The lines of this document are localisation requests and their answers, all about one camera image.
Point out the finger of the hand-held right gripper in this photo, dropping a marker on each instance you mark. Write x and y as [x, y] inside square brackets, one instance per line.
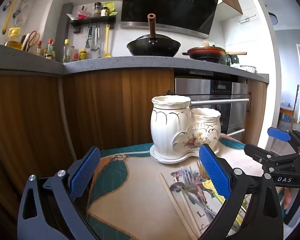
[258, 153]
[278, 133]

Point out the silver spoon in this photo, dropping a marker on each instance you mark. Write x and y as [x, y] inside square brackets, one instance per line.
[177, 186]

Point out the yellow lid jar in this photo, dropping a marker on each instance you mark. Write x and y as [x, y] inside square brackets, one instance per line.
[82, 55]

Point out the black wall spice shelf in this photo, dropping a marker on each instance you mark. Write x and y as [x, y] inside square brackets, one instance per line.
[92, 21]

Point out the printed teal border tablecloth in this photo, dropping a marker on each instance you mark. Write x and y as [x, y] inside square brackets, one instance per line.
[140, 192]

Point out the gold fork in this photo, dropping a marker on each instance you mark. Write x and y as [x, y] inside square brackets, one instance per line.
[202, 168]

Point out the yellow cap clear bottle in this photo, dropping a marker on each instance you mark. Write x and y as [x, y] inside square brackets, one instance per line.
[66, 53]

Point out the white ceramic saucer tray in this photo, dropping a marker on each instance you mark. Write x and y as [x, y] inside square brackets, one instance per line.
[165, 158]

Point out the hanging steel ladle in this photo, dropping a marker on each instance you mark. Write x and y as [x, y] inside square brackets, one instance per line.
[97, 38]

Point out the stainless steel built-in oven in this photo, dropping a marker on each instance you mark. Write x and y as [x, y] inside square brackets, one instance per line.
[237, 115]

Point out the long yellow hanging tool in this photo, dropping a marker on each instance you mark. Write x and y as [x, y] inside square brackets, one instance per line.
[11, 10]

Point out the red seasoning packet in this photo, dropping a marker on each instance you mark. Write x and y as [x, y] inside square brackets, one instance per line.
[82, 13]

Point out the green seasoning packet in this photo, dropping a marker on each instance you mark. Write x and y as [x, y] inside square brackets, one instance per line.
[110, 7]

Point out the white fluted dish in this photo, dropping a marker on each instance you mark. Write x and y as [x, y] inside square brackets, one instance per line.
[248, 68]

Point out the black range hood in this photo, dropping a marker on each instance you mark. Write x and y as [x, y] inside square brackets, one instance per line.
[170, 2]

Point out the grey stone countertop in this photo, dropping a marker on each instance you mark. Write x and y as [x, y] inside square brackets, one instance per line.
[115, 62]

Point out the narrow wooden cabinet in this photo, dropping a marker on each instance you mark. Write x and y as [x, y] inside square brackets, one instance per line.
[256, 110]

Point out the red cap sauce bottle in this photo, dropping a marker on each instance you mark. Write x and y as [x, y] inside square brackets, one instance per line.
[39, 48]

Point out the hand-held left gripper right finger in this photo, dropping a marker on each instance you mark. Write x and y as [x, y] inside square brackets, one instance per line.
[213, 170]

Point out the wooden chopstick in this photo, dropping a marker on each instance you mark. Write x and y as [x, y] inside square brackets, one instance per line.
[190, 215]
[172, 200]

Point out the green cap bottle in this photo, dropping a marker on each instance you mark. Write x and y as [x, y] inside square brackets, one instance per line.
[53, 52]

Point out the small spice jar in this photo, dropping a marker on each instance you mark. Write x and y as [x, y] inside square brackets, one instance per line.
[104, 11]

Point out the white floral ceramic utensil holder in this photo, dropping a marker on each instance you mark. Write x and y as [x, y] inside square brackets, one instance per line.
[170, 125]

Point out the ceiling lamp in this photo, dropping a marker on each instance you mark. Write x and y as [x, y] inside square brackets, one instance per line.
[273, 18]

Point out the wooden base cabinet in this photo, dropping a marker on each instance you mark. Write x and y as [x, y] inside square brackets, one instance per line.
[102, 105]

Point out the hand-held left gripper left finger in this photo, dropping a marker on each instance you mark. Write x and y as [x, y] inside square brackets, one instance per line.
[86, 170]

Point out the wall towel holder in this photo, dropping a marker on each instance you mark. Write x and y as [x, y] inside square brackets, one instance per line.
[247, 18]

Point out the yellow cooking oil jug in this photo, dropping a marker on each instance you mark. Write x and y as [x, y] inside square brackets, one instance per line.
[13, 43]

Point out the dark lid spice jar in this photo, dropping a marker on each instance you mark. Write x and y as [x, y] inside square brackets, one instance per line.
[97, 10]

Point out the dark soy sauce bottle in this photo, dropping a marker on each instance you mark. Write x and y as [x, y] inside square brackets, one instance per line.
[49, 51]

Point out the silver fork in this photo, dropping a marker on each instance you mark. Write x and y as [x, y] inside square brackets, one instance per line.
[190, 180]

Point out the yellow hanging spatula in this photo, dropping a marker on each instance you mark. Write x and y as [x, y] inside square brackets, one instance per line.
[107, 47]

